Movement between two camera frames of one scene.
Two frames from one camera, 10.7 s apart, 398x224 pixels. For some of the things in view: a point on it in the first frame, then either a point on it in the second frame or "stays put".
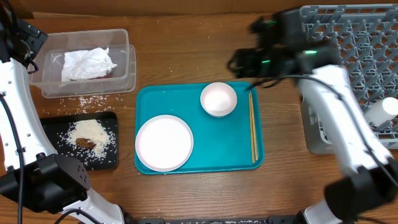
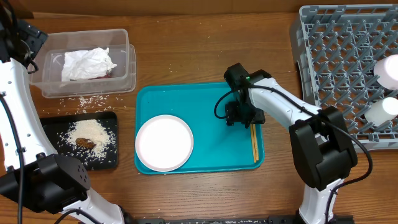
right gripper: x=243 y=67 -> x=233 y=117
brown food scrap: x=85 y=142 stays put
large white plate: x=164 y=143 stays put
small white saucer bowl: x=218 y=99 -> x=385 y=71
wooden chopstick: x=251 y=129 stays put
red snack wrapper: x=106 y=76 stays put
